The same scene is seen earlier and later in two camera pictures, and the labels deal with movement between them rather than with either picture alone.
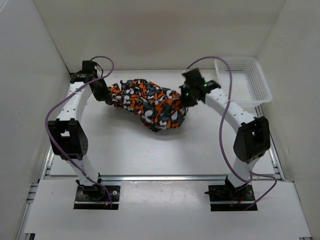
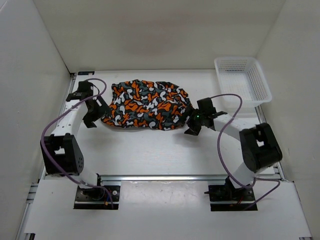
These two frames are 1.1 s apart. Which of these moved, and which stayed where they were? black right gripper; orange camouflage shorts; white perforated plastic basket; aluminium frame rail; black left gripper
Moved: orange camouflage shorts; black left gripper; black right gripper
Stayed: aluminium frame rail; white perforated plastic basket
